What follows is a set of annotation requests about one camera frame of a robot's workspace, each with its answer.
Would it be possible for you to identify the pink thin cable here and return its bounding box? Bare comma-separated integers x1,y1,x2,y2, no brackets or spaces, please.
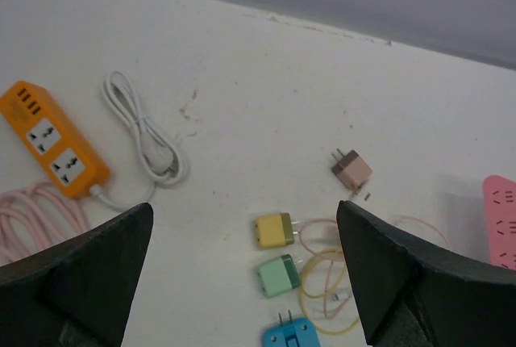
300,214,448,320

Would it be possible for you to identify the green USB charger plug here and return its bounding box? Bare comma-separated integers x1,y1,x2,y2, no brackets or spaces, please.
255,254,301,299

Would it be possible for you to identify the white charger cable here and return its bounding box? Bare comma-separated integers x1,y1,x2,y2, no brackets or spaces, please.
89,70,190,207

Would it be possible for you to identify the pink power strip cord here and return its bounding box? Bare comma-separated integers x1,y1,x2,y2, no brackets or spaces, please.
0,180,92,265

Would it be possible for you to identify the yellow thin cable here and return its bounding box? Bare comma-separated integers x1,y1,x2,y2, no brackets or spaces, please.
298,248,360,336

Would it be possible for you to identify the orange USB charger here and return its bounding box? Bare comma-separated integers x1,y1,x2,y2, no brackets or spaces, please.
1,81,110,198

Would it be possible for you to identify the blue plug adapter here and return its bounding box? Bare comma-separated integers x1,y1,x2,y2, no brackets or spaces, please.
261,311,321,347

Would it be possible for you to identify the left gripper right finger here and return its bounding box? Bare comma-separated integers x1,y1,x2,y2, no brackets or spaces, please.
336,201,515,346

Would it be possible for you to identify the brown USB charger plug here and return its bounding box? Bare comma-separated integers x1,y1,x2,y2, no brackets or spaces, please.
331,148,372,191

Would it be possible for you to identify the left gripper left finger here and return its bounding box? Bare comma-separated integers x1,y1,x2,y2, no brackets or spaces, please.
1,203,153,346

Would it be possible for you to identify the yellow USB charger plug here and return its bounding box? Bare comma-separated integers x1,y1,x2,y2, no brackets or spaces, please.
254,212,299,249

